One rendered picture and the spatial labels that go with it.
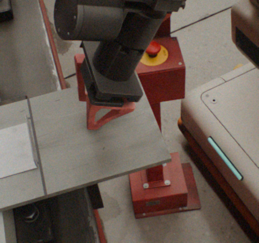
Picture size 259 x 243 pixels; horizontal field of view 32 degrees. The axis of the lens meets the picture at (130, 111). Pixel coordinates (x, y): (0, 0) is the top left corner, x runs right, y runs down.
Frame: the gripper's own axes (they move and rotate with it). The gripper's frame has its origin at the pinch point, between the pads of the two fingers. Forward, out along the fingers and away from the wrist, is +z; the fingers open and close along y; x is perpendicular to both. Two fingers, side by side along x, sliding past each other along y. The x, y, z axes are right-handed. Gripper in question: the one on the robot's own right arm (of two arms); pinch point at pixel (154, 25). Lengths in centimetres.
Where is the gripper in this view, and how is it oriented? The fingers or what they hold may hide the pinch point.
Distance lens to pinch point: 114.7
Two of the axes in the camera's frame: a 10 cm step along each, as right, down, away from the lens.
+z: -1.7, 6.2, 7.7
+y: -9.8, 0.0, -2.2
